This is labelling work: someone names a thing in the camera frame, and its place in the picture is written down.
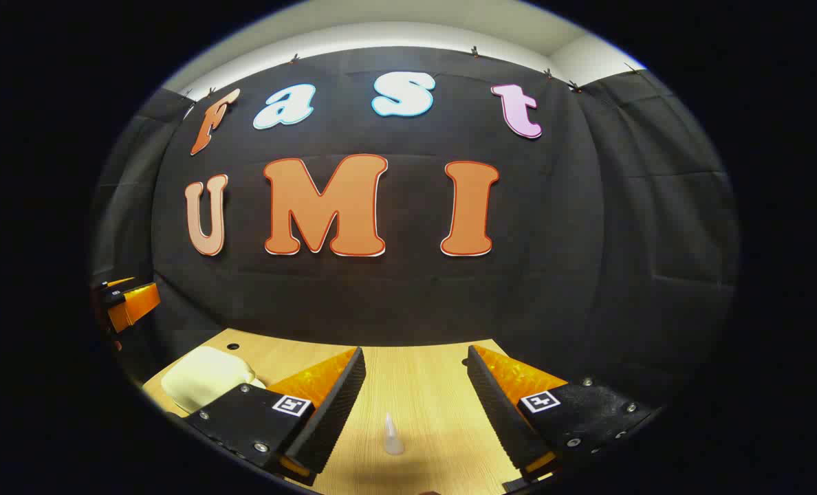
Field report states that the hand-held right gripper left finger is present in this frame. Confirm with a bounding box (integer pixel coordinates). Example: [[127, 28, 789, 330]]
[[183, 346, 367, 487]]

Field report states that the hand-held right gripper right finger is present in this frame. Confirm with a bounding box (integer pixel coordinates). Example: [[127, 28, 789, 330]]
[[466, 344, 662, 485]]

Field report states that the small clear bottle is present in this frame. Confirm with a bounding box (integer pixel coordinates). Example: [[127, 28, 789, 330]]
[[383, 412, 405, 456]]

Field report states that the black backdrop cloth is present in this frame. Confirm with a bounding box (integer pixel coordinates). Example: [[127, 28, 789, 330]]
[[91, 45, 741, 413]]

